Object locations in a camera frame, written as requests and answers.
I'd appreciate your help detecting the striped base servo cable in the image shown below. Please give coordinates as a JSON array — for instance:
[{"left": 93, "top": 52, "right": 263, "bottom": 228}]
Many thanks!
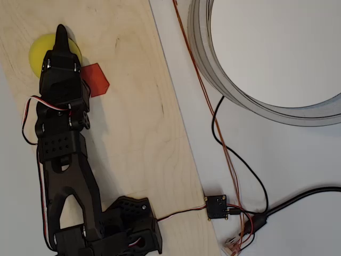
[{"left": 156, "top": 204, "right": 208, "bottom": 222}]

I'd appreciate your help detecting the yellow round sponge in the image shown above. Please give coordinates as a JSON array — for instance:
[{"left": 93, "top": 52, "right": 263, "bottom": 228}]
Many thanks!
[{"left": 28, "top": 33, "right": 83, "bottom": 79}]

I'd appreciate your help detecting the red trapezoid block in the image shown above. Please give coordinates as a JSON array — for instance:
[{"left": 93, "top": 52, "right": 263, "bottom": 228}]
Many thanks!
[{"left": 79, "top": 63, "right": 110, "bottom": 98}]

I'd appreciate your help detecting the white wire connector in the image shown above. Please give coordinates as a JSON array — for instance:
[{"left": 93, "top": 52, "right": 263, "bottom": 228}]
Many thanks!
[{"left": 222, "top": 236, "right": 242, "bottom": 256}]

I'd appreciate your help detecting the black controller board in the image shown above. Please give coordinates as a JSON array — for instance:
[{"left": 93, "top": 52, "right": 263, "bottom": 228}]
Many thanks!
[{"left": 204, "top": 194, "right": 229, "bottom": 221}]

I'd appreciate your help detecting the thin black cable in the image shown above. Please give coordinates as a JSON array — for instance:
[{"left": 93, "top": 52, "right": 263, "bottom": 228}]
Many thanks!
[{"left": 212, "top": 95, "right": 269, "bottom": 216}]

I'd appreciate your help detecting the thick black power cable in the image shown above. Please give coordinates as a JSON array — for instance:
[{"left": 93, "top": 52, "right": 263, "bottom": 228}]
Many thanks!
[{"left": 238, "top": 186, "right": 341, "bottom": 238}]

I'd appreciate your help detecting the thin red wire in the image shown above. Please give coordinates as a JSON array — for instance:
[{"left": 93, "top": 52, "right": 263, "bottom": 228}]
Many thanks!
[{"left": 226, "top": 203, "right": 258, "bottom": 250}]

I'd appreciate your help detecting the striped arm servo cable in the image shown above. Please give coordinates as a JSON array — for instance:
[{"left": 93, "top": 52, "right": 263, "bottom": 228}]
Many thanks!
[{"left": 37, "top": 149, "right": 58, "bottom": 251}]

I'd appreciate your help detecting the light plywood board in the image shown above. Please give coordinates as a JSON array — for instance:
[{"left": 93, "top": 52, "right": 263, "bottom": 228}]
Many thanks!
[{"left": 0, "top": 0, "right": 222, "bottom": 256}]

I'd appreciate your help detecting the thin orange wire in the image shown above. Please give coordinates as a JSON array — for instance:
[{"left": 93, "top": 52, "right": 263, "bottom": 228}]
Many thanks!
[
  {"left": 172, "top": 0, "right": 245, "bottom": 254},
  {"left": 174, "top": 0, "right": 247, "bottom": 254}
]

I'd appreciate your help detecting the striped gripper servo cable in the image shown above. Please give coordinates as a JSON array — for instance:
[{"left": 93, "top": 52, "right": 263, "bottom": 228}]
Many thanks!
[{"left": 21, "top": 96, "right": 73, "bottom": 146}]

